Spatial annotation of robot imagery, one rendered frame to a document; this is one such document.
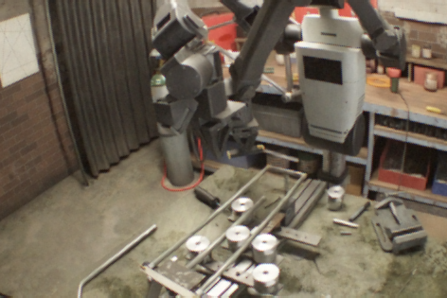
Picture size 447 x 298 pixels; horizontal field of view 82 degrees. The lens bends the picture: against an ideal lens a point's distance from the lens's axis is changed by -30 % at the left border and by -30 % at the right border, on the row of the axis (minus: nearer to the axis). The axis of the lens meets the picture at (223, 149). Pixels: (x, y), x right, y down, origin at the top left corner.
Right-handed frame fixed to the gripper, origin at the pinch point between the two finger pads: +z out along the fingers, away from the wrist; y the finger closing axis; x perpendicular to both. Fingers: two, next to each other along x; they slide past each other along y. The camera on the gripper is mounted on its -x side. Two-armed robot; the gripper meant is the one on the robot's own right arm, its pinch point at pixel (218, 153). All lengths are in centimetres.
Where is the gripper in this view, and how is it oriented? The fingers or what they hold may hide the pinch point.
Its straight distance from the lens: 64.7
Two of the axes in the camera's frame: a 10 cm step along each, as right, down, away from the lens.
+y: 7.8, 2.0, -5.9
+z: 1.4, 8.7, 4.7
